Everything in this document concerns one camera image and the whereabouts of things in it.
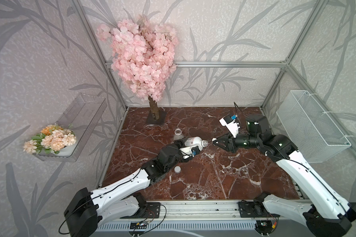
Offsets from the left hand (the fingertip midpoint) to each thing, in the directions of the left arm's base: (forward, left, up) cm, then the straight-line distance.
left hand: (189, 141), depth 75 cm
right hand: (-5, -11, +10) cm, 16 cm away
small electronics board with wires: (-34, +25, -22) cm, 47 cm away
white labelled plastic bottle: (-4, -3, +7) cm, 8 cm away
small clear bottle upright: (+7, +6, -3) cm, 9 cm away
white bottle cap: (-6, -10, +11) cm, 16 cm away
